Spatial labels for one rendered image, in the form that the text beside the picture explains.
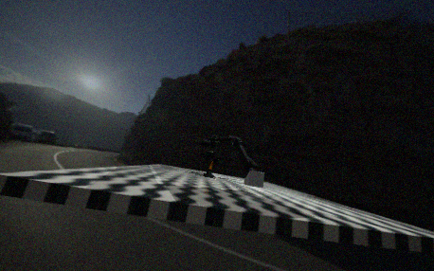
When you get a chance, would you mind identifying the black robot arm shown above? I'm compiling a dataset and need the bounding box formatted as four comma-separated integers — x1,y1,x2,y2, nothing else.
201,135,258,172

